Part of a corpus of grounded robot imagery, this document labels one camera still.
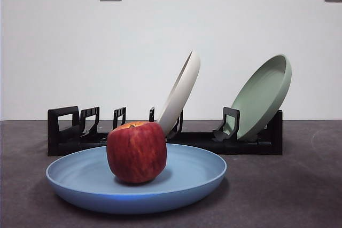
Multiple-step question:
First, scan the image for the green plate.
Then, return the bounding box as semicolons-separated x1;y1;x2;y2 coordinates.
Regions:
224;53;292;141

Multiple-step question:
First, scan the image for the black plate rack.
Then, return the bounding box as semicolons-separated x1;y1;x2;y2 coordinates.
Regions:
47;106;283;156

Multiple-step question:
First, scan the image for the red apple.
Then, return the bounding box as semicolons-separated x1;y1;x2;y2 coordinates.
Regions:
106;121;167;185

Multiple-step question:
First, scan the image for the blue plate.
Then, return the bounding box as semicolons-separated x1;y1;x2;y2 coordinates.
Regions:
45;142;228;215

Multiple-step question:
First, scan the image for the beige plate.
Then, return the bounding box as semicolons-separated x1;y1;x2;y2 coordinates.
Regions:
156;50;201;138

